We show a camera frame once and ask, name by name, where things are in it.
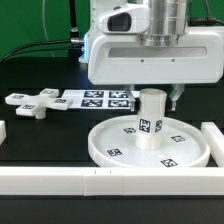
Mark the white left fence bar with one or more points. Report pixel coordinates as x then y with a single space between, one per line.
2 131

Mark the white right fence bar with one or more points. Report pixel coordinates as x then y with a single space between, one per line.
215 138

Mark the white fence bar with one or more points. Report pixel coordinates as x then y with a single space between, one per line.
215 138
110 181
2 131

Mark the black cable connector post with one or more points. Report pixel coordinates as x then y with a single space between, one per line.
73 23

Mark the white marker sheet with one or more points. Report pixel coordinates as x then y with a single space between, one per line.
98 99

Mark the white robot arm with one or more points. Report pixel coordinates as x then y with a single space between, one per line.
152 42

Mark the white round table top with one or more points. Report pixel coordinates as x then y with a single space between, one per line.
111 143

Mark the white cross table base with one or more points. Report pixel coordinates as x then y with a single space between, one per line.
35 106

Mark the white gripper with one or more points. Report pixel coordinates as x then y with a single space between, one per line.
123 60

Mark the white front fence bar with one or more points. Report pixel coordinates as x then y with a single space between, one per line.
110 181

